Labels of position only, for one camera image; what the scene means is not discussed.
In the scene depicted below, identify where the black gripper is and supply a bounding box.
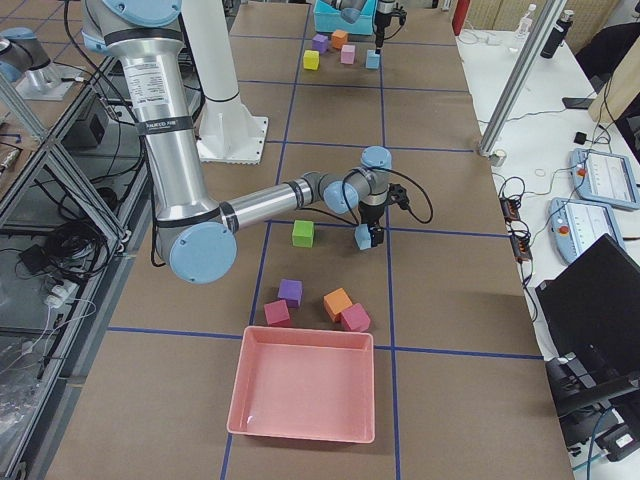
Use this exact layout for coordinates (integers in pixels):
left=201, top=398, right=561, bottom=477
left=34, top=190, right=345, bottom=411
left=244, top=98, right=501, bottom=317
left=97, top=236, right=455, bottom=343
left=374, top=0, right=395, bottom=50
left=358, top=203, right=385, bottom=246

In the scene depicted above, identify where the pink plastic tray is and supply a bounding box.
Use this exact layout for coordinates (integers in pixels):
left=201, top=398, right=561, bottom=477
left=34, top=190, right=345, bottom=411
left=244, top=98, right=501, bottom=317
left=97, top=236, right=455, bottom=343
left=227, top=326, right=375, bottom=444

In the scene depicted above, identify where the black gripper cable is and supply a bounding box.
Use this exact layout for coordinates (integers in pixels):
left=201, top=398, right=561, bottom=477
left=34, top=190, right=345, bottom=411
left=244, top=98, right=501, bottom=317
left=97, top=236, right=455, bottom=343
left=344, top=167, right=434, bottom=226

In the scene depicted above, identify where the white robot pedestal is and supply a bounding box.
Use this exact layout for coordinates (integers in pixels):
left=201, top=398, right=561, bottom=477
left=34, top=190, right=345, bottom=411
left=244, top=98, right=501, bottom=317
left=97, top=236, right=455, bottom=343
left=181, top=0, right=269, bottom=164

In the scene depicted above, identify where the far teach pendant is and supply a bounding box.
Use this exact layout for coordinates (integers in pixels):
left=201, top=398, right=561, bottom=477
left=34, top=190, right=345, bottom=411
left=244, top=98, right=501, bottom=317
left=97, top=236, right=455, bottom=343
left=569, top=148, right=639, bottom=211

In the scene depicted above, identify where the magenta pink foam block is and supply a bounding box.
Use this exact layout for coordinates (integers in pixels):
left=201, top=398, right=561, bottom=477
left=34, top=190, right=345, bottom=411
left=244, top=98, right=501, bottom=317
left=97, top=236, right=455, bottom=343
left=340, top=303, right=371, bottom=332

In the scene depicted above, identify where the red pink foam block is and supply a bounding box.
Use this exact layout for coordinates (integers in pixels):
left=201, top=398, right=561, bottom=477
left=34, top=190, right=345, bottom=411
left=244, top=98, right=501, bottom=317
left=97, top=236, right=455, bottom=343
left=263, top=300, right=292, bottom=327

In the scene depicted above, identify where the far orange foam block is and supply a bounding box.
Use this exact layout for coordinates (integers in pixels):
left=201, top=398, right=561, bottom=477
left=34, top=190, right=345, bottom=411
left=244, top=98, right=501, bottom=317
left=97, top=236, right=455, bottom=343
left=331, top=29, right=349, bottom=50

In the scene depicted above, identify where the blue plastic bin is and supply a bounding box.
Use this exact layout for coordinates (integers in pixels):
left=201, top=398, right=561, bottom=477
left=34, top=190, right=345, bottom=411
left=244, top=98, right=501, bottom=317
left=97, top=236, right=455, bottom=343
left=313, top=0, right=377, bottom=36

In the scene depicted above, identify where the black water bottle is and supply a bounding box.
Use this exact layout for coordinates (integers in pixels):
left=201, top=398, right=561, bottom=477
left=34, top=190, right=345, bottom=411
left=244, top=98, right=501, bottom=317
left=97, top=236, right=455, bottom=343
left=540, top=9, right=575, bottom=59

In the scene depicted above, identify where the near teach pendant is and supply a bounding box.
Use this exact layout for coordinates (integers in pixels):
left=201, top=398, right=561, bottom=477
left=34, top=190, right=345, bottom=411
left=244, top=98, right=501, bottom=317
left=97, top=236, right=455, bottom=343
left=549, top=197, right=625, bottom=264

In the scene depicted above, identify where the teach pendant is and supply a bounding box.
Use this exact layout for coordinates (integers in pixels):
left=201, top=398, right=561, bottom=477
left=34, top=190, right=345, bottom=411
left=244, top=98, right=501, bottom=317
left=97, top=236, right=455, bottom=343
left=569, top=148, right=639, bottom=211
left=549, top=197, right=625, bottom=264

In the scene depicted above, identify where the far purple foam block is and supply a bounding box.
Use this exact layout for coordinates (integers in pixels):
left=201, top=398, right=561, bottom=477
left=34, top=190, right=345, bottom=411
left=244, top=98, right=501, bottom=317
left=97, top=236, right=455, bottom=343
left=311, top=33, right=329, bottom=54

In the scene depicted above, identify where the yellow foam block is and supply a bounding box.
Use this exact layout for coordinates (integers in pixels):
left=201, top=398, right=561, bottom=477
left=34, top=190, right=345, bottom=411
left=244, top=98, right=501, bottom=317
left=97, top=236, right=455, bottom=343
left=303, top=50, right=320, bottom=71

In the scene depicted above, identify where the green foam block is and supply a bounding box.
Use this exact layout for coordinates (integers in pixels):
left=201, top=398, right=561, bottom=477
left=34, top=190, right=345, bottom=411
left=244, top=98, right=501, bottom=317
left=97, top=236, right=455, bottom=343
left=291, top=220, right=315, bottom=248

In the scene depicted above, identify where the black laptop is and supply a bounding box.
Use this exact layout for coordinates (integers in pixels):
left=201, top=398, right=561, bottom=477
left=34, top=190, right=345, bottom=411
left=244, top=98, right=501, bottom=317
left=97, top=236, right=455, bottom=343
left=536, top=234, right=639, bottom=373

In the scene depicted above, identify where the far pink foam block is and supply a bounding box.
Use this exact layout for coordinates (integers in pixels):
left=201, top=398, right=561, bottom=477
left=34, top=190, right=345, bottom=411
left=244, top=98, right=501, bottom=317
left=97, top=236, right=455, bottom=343
left=340, top=44, right=356, bottom=65

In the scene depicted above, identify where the aluminium frame post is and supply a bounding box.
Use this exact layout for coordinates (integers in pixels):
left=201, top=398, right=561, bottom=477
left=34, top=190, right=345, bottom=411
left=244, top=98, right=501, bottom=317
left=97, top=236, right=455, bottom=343
left=478, top=0, right=566, bottom=157

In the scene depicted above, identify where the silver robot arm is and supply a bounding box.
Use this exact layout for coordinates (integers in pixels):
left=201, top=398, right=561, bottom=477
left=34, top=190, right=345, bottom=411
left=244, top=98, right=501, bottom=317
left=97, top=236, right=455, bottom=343
left=326, top=0, right=403, bottom=54
left=83, top=1, right=392, bottom=284

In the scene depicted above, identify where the orange foam block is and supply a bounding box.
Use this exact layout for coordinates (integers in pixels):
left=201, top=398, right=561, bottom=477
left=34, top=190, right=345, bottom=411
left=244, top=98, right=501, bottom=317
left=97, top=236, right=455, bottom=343
left=323, top=288, right=353, bottom=323
left=331, top=29, right=349, bottom=50

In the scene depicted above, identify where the light blue foam block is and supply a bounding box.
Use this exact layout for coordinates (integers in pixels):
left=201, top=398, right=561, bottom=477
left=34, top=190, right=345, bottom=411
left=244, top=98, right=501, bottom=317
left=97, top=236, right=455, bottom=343
left=365, top=49, right=381, bottom=70
left=354, top=224, right=372, bottom=250

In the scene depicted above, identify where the purple foam block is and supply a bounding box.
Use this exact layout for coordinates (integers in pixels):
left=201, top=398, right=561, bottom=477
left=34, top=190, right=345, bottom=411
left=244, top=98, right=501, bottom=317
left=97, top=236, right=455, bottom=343
left=311, top=33, right=329, bottom=54
left=278, top=279, right=303, bottom=308

